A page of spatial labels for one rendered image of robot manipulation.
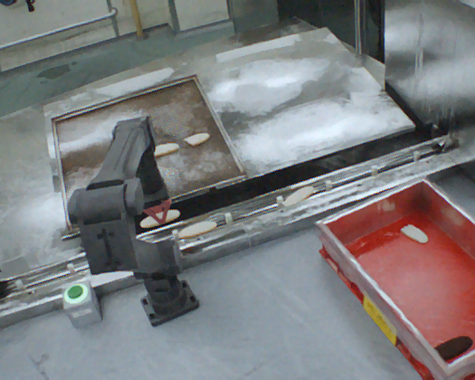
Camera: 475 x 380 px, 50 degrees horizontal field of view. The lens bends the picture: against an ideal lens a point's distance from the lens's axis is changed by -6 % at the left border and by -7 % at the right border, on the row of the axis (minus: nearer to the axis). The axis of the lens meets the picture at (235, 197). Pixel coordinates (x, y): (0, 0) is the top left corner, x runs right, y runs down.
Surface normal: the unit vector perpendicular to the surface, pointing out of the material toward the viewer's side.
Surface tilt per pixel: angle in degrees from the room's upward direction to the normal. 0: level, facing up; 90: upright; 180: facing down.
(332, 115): 10
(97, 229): 65
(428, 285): 0
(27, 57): 90
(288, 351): 0
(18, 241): 0
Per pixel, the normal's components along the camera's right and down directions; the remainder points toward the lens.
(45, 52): 0.27, 0.58
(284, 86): -0.08, -0.65
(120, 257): 0.02, 0.24
